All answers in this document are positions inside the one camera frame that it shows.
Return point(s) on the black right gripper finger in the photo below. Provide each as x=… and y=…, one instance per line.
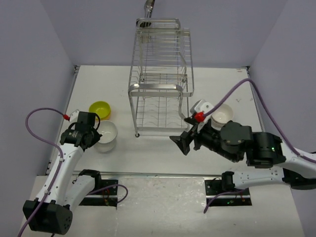
x=191, y=121
x=183, y=141

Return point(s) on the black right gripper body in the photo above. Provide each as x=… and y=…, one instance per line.
x=206, y=137

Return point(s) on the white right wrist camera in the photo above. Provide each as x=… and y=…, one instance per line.
x=198, y=110

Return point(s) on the orange bowl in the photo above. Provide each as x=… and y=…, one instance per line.
x=104, y=115

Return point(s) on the green bowl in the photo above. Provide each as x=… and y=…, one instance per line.
x=99, y=106

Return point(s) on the stainless steel dish rack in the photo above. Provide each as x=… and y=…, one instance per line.
x=161, y=78

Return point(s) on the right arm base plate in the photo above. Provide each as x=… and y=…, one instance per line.
x=213, y=187

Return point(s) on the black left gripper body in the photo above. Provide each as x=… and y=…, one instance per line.
x=95, y=137

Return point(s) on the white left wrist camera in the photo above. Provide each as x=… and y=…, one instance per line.
x=72, y=117

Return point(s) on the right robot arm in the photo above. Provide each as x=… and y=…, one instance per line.
x=273, y=160

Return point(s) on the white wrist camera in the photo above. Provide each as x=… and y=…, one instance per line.
x=198, y=110
x=72, y=117

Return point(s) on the large white bowl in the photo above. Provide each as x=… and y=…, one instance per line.
x=105, y=147
x=108, y=132

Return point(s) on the small white bowl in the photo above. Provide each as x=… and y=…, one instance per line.
x=223, y=114

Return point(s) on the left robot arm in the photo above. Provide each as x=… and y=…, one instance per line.
x=51, y=211

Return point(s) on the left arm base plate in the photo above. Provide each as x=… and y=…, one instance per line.
x=106, y=197

